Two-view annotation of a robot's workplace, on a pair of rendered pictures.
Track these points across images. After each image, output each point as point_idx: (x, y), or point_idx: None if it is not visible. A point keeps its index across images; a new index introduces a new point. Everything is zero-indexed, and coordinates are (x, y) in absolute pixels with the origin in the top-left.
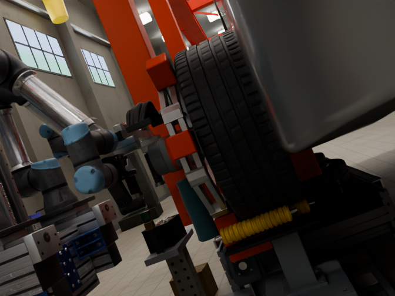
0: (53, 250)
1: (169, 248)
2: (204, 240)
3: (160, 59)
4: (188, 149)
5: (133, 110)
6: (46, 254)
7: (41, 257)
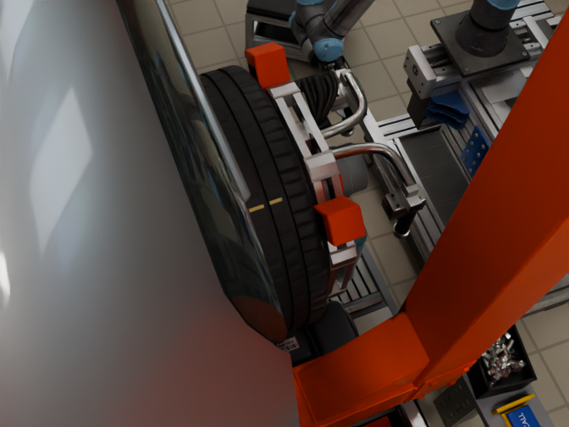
0: (412, 81)
1: None
2: None
3: (254, 48)
4: None
5: (323, 77)
6: (406, 71)
7: (403, 64)
